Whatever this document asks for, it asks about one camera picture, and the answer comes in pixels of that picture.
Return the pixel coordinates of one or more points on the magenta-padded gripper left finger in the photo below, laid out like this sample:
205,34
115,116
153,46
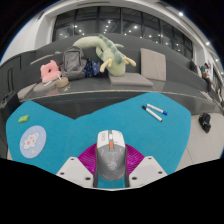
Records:
71,168

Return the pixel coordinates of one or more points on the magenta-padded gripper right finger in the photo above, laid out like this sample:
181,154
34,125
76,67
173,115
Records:
150,168

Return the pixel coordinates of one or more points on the grey orange computer mouse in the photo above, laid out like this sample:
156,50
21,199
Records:
111,156

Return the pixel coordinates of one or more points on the round light blue mouse pad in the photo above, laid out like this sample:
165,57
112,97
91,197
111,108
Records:
32,141

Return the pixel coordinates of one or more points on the white marker with black cap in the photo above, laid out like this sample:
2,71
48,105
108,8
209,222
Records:
152,113

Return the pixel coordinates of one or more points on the white marker with blue cap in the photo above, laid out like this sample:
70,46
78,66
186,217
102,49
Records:
156,109

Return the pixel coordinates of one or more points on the green eraser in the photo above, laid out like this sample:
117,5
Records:
23,119

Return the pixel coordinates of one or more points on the black bag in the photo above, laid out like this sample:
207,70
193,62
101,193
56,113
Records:
205,122

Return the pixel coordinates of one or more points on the tan woven pouch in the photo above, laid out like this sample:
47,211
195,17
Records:
62,82

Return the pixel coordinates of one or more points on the light grey seat cushion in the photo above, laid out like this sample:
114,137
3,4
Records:
26,91

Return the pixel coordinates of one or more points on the black suitcase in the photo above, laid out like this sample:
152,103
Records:
8,105

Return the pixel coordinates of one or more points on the grey flat seat cushion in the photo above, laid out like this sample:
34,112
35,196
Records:
130,80

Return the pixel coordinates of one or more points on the pink plush cushion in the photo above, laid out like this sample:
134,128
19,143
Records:
50,72

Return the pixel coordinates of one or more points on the dark blue patterned bag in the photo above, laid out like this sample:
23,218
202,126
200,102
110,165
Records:
93,69

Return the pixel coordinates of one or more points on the beige upright seat cushion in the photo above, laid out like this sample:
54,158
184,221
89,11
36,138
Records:
153,64

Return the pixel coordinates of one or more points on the grey backpack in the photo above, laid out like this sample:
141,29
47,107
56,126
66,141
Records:
73,62

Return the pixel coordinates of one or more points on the person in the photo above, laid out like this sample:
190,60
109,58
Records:
194,66
208,77

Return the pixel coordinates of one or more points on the green plush dragon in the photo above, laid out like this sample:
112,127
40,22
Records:
115,63

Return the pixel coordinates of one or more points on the ceiling lights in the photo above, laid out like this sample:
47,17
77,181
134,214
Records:
180,14

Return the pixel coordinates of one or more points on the dark glass window wall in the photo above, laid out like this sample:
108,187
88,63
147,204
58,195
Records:
113,21

